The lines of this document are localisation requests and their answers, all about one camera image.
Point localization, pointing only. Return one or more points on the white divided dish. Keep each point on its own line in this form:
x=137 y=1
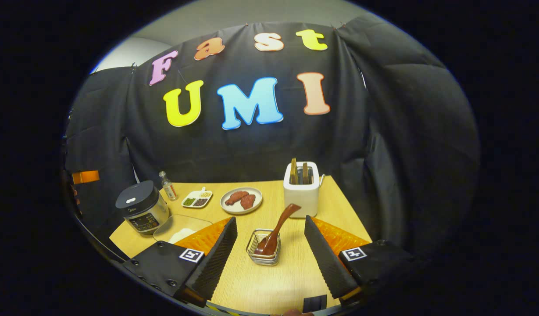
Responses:
x=194 y=195

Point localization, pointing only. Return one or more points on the brown meat piece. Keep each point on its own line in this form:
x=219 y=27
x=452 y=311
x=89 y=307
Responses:
x=248 y=201
x=235 y=197

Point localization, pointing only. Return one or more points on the dark wooden spoon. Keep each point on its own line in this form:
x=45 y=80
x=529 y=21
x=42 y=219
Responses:
x=282 y=221

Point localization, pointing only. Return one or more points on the green mung beans pile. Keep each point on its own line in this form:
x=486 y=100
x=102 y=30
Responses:
x=189 y=202

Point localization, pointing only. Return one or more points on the dark grey rice cooker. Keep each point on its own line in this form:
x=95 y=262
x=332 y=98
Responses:
x=142 y=215

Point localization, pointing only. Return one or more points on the dark beans pile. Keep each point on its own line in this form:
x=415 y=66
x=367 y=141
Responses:
x=201 y=202

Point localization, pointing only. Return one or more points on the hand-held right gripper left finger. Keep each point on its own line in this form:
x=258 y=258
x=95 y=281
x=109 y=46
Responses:
x=214 y=259

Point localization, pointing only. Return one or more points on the white round plate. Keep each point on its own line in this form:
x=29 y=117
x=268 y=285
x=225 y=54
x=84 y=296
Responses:
x=256 y=193

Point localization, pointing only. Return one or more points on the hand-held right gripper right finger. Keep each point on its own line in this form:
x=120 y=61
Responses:
x=326 y=259

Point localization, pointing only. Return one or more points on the black backdrop cloth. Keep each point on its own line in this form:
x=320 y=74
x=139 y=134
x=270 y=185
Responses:
x=405 y=131

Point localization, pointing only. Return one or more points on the small glass bottle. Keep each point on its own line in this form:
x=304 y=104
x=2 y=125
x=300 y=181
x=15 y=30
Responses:
x=169 y=188

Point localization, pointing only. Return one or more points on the white toaster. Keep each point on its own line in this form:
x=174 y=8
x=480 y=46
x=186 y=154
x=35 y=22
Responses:
x=300 y=197

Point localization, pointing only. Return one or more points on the brown toast slice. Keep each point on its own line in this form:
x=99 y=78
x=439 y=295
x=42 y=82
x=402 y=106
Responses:
x=294 y=172
x=305 y=174

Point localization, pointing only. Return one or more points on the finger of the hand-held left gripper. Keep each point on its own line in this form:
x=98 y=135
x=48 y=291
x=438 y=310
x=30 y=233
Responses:
x=85 y=177

